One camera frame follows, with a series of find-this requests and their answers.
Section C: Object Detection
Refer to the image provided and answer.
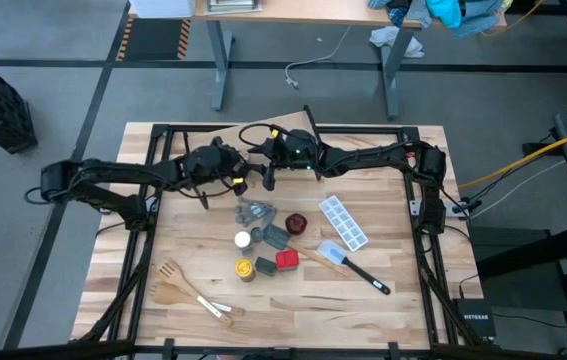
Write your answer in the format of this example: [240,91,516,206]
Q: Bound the teal cloth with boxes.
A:
[425,0,464,30]

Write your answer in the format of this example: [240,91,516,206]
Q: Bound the red smoked paprika tin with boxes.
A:
[275,249,301,273]

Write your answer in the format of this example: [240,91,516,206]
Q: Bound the black Netgear router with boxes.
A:
[451,297,498,341]

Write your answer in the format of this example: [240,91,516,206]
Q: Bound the black crate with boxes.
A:
[0,53,39,155]

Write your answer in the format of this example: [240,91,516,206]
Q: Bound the white power adapter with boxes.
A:
[442,199,470,218]

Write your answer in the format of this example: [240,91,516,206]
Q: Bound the white-lid bagel sesame jar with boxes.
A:
[233,230,254,257]

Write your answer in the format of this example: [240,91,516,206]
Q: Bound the thin yellow cable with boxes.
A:
[480,0,547,39]

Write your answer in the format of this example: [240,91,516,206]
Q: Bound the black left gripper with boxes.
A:
[182,137,254,197]

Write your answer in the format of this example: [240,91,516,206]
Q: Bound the thick yellow cable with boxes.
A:
[457,121,567,190]

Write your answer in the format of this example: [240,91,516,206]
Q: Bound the red apple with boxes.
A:
[284,212,309,236]

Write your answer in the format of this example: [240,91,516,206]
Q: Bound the dark grey-blue cloth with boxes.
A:
[452,0,507,39]

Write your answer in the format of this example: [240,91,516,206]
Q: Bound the yellow-lid spice jar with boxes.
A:
[234,258,257,284]

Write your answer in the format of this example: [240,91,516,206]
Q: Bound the white storage bin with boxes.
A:
[127,0,197,20]

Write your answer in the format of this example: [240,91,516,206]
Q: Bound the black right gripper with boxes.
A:
[247,128,320,191]

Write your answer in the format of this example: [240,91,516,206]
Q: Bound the blue plaid cloth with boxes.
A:
[367,0,432,29]

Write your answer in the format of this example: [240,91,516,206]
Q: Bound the slotted wooden spatula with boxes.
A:
[156,258,235,329]

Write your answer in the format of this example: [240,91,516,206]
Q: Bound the pale blue spatula black handle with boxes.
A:
[316,239,392,296]

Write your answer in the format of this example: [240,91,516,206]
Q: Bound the wooden spoon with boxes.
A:
[151,282,247,318]

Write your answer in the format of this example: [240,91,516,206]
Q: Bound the white cloth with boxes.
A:
[368,25,425,60]

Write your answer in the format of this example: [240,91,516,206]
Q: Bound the black aluminium rig frame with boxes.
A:
[70,122,502,360]

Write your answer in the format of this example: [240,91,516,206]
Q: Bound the stack of papers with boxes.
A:
[206,0,264,15]

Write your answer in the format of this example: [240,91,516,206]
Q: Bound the wooden desk with grey legs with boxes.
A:
[127,0,509,121]

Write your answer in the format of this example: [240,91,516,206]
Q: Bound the white cable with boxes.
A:
[284,24,353,91]

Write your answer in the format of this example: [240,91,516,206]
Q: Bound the grey measuring spoon set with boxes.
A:
[234,196,278,227]

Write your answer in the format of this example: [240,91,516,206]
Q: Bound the white ice cube tray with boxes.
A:
[318,194,370,253]

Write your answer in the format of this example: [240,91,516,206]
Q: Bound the black yellow hazard mat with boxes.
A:
[116,17,193,62]

